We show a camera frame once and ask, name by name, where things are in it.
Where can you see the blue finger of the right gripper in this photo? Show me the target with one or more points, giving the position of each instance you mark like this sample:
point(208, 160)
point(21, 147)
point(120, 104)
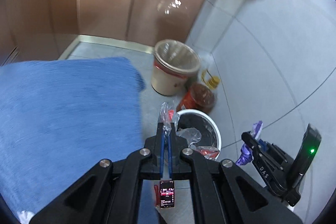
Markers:
point(251, 145)

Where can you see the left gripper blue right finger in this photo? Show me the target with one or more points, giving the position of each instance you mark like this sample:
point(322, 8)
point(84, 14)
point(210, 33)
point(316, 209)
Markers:
point(170, 151)

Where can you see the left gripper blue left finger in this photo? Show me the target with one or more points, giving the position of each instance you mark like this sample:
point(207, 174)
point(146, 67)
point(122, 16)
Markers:
point(161, 135)

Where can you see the clear plastic wrapper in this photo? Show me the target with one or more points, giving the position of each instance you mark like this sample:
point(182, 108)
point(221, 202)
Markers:
point(169, 117)

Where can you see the white trash bucket black liner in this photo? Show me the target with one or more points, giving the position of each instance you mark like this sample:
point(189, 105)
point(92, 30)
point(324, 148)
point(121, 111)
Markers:
point(200, 132)

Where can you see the beige trash bin with liner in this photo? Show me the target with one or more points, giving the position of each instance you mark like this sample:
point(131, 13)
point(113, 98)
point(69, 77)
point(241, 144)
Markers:
point(174, 63)

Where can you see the brown kitchen cabinets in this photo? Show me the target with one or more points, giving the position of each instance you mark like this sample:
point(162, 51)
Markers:
point(45, 29)

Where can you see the smartphone with red screen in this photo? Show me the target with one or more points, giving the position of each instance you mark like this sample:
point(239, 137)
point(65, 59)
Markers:
point(165, 194)

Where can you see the yellow capped oil bottle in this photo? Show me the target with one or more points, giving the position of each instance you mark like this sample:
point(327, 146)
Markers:
point(202, 94)

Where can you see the blue towel table cover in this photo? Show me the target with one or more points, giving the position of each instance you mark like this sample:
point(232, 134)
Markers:
point(59, 119)

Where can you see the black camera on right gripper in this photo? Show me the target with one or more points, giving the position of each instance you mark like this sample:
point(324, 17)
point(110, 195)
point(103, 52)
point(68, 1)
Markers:
point(309, 147)

